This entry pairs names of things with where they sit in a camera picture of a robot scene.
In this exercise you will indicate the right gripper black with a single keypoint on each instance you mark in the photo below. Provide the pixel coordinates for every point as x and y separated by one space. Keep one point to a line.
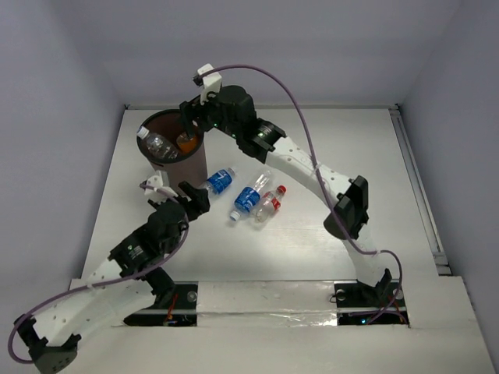
193 108

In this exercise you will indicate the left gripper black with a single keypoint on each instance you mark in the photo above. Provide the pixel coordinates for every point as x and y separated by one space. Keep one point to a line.
195 199

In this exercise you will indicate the blue label bottle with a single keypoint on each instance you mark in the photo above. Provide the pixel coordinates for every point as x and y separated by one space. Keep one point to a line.
250 195
219 181

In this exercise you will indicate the orange juice bottle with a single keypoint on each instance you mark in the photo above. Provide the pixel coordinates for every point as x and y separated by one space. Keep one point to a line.
186 144

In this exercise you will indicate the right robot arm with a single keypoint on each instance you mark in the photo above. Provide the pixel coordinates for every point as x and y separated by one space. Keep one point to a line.
232 111

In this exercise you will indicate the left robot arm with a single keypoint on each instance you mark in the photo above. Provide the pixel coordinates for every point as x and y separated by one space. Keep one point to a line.
132 277

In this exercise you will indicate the brown round waste bin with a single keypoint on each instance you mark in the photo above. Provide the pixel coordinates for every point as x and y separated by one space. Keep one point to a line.
184 162

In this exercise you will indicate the red cap clear bottle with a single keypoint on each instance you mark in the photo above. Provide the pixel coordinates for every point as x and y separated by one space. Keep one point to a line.
269 204

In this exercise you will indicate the white foam strip with tape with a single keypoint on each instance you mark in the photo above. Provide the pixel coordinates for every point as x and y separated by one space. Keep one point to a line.
265 304

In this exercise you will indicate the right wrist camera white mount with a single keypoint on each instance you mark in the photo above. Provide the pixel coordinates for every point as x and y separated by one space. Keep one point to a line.
208 81

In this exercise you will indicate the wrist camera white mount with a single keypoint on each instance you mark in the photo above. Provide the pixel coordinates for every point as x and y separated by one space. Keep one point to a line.
156 188
208 81

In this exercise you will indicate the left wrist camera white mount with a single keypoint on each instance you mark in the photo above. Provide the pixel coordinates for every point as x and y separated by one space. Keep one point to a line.
156 188

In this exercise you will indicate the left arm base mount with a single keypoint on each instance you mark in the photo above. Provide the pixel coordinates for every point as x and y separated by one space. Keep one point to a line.
178 311

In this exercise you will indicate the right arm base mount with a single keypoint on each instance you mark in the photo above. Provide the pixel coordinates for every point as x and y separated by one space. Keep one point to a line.
355 309

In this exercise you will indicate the aluminium rail right edge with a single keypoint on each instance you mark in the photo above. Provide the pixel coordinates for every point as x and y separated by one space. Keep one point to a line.
427 218

